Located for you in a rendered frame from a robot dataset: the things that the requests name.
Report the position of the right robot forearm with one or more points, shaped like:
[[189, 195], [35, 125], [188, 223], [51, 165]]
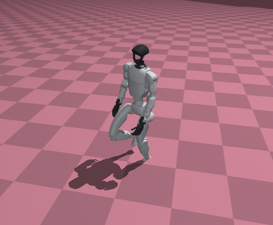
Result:
[[122, 93]]

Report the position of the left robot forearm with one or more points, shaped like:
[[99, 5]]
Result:
[[148, 109]]

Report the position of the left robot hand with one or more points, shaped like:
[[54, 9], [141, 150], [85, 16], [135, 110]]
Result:
[[139, 127]]

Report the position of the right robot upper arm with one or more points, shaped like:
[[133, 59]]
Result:
[[125, 75]]

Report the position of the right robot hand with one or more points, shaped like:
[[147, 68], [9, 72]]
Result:
[[116, 108]]

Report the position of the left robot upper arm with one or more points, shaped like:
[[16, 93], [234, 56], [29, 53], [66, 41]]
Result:
[[152, 83]]

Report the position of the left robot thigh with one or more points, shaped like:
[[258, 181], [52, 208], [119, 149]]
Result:
[[140, 138]]

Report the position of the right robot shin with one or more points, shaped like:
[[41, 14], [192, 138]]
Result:
[[124, 135]]

